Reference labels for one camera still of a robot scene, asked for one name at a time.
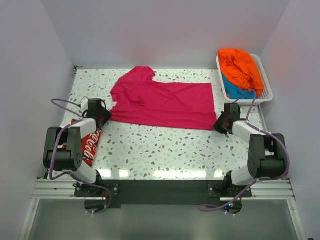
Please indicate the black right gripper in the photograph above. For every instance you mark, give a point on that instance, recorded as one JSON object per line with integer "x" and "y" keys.
{"x": 217, "y": 126}

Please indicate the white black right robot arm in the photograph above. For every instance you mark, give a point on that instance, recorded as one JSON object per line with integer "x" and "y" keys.
{"x": 268, "y": 158}

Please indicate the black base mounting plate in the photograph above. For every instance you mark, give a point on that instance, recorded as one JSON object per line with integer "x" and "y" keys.
{"x": 207, "y": 195}

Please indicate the orange t shirt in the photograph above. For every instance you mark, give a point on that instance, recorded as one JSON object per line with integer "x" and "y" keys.
{"x": 240, "y": 70}

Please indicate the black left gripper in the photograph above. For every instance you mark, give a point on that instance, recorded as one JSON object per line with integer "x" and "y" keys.
{"x": 107, "y": 114}

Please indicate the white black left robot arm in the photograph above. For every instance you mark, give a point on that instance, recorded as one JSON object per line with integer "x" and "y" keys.
{"x": 63, "y": 149}

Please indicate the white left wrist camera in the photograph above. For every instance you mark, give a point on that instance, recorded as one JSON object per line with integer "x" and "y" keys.
{"x": 84, "y": 103}

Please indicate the folded white red t shirt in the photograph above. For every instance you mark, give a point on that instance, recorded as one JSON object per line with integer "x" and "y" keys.
{"x": 90, "y": 140}

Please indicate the white plastic basket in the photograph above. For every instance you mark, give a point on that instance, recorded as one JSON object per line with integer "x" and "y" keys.
{"x": 265, "y": 96}

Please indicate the aluminium rail frame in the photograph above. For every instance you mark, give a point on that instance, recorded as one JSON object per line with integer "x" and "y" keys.
{"x": 55, "y": 214}

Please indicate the blue t shirt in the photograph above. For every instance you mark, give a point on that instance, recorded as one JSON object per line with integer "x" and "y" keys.
{"x": 235, "y": 93}

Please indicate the magenta t shirt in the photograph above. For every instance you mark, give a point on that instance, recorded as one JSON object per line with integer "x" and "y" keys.
{"x": 142, "y": 101}

